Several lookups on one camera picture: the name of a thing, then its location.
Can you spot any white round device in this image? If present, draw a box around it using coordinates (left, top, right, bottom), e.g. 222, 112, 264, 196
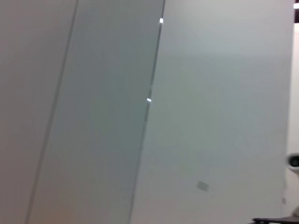
282, 153, 299, 219

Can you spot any black flat board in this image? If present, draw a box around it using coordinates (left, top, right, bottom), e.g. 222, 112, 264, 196
252, 216, 299, 224

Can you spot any small grey wall sticker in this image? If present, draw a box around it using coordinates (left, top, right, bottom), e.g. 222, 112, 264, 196
195, 180, 210, 192

